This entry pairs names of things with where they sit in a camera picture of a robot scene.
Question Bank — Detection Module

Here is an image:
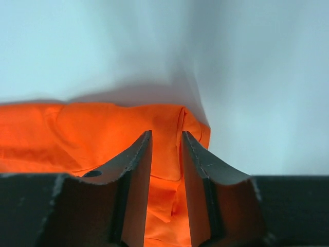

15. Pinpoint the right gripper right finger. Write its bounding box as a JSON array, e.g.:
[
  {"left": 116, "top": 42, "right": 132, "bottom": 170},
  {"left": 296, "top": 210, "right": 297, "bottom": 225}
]
[{"left": 181, "top": 131, "right": 272, "bottom": 246}]

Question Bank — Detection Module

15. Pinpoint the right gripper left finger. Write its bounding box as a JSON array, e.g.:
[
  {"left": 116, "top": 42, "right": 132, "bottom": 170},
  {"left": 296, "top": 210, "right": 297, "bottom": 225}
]
[{"left": 37, "top": 131, "right": 152, "bottom": 246}]

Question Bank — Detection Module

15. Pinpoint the orange t-shirt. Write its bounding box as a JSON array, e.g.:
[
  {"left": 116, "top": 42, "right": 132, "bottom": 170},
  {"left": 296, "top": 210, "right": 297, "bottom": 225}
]
[{"left": 1, "top": 102, "right": 210, "bottom": 246}]

